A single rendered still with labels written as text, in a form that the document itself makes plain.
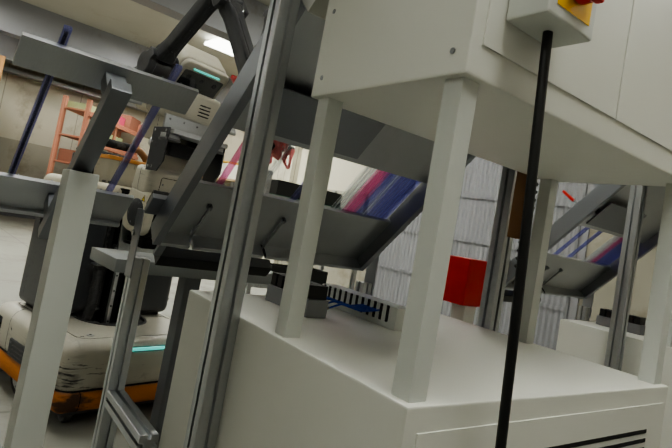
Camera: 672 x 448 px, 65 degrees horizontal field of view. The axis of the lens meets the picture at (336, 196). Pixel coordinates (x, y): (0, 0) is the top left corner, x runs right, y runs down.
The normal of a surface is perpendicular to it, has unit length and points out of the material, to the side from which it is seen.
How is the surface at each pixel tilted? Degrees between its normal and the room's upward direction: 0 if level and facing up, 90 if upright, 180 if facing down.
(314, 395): 90
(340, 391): 90
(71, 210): 90
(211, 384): 90
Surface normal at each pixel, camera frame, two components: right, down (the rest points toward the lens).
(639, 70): 0.59, 0.06
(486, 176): -0.74, -0.18
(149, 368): 0.77, 0.11
